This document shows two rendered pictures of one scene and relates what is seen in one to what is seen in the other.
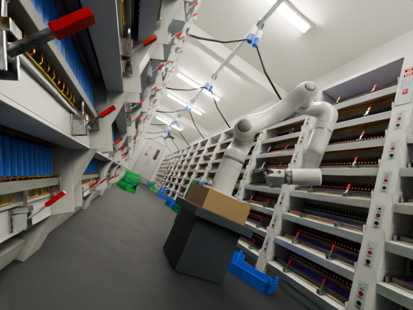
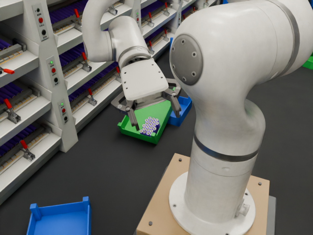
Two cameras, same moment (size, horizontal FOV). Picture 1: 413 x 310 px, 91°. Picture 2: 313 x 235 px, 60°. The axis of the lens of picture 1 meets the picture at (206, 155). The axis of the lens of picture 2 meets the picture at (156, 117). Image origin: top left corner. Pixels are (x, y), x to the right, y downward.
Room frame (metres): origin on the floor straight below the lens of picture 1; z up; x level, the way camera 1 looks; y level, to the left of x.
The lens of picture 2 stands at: (1.44, 0.01, 0.90)
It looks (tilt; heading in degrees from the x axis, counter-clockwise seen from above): 37 degrees down; 222
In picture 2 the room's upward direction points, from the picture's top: straight up
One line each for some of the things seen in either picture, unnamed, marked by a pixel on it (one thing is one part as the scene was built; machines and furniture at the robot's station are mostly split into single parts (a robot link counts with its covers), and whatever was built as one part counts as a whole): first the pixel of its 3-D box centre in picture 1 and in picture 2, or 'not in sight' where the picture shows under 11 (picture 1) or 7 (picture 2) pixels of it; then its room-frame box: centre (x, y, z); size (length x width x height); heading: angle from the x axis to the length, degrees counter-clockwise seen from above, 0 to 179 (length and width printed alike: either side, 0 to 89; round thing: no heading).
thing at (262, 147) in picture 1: (254, 174); not in sight; (2.36, -0.62, 0.85); 0.20 x 0.09 x 1.70; 107
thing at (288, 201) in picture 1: (300, 175); not in sight; (1.69, -0.82, 0.85); 0.20 x 0.09 x 1.70; 107
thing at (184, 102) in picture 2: not in sight; (160, 104); (0.48, -0.81, 0.04); 0.30 x 0.20 x 0.08; 107
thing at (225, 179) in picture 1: (226, 177); (217, 173); (1.08, -0.15, 0.47); 0.19 x 0.19 x 0.18
